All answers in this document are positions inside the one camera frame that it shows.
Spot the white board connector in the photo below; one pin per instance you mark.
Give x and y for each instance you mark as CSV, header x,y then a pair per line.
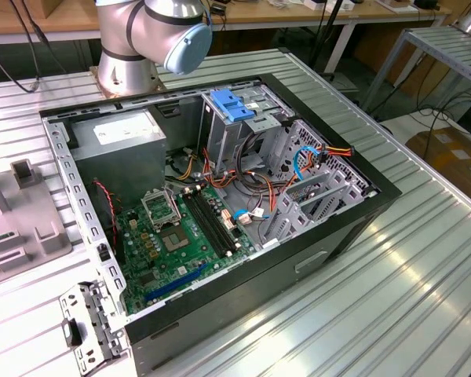
x,y
227,220

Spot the black RAM slot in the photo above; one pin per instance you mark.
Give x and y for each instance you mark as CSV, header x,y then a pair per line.
x,y
211,221
217,217
208,223
214,219

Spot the blue plastic drive latch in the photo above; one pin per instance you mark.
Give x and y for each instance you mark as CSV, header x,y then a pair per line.
x,y
229,106

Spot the brown square base plate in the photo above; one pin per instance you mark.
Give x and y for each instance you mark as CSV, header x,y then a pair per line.
x,y
157,84

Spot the wooden desk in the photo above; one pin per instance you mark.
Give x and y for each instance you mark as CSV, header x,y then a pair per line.
x,y
259,15

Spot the grey optical drive cage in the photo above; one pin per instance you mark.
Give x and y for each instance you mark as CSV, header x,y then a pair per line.
x,y
223,141

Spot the small white box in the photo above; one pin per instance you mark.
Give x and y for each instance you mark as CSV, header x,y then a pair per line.
x,y
314,4

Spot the black case fan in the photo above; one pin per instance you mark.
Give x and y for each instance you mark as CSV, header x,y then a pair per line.
x,y
104,208

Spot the green motherboard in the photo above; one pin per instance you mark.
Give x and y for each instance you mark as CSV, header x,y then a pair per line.
x,y
188,251

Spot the grey parts rack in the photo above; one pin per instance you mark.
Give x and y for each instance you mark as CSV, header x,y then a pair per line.
x,y
23,220

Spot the grey metal disk bay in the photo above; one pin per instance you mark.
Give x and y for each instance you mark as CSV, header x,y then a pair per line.
x,y
292,228

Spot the black bracket latch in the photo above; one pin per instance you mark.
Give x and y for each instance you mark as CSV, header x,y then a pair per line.
x,y
72,334

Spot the large brown cardboard box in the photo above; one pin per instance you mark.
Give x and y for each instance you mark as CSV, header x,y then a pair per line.
x,y
455,157

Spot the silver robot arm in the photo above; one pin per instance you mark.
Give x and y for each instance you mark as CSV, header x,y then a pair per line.
x,y
121,39

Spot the grey metal slot bracket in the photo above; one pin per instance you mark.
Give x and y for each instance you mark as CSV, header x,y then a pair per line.
x,y
72,300

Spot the small cardboard box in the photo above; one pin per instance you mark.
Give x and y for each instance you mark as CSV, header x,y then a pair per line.
x,y
63,8

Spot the grey metal side table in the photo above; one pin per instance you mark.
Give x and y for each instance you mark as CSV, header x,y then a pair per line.
x,y
435,43

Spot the grey power supply unit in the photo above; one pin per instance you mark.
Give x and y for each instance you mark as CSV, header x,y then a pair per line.
x,y
117,165

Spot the black open PC case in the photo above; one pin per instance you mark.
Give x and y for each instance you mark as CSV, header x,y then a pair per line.
x,y
239,302

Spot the black case switch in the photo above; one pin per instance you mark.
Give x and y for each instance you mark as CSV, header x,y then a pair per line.
x,y
103,253

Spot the CPU socket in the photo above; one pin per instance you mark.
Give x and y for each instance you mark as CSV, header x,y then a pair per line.
x,y
174,239

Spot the blue expansion slot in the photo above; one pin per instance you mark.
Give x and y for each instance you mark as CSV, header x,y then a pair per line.
x,y
176,283

